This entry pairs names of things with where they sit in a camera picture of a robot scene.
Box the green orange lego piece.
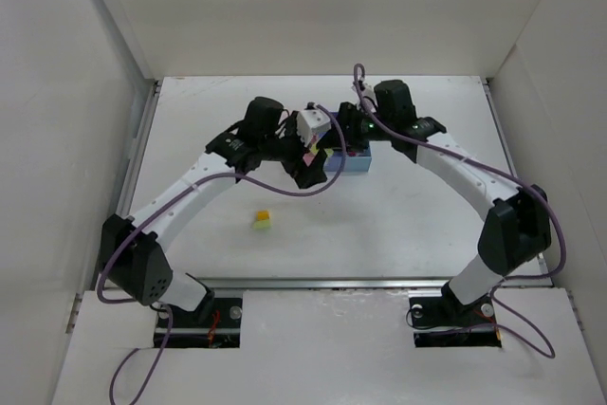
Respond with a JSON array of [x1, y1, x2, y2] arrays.
[[252, 210, 272, 230]]

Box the green yellow lego assembly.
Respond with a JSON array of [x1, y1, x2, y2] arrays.
[[303, 135, 333, 169]]

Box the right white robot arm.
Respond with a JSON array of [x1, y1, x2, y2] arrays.
[[338, 80, 551, 318]]

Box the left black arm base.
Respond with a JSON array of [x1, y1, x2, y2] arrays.
[[153, 291, 244, 349]]

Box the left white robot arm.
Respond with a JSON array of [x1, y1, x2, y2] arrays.
[[97, 97, 333, 324]]

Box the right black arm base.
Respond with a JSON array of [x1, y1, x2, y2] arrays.
[[406, 296, 502, 348]]

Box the light blue container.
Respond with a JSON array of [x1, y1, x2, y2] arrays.
[[343, 141, 372, 174]]

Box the dark blue container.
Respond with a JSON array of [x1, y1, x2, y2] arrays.
[[316, 124, 343, 173]]

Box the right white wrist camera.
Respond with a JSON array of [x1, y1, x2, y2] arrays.
[[352, 80, 376, 102]]

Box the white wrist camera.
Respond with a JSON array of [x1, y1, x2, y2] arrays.
[[296, 103, 332, 147], [352, 80, 376, 102]]

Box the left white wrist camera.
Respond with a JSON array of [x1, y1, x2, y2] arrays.
[[296, 103, 332, 147]]

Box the aluminium rail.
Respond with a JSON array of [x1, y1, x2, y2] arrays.
[[103, 278, 556, 291]]

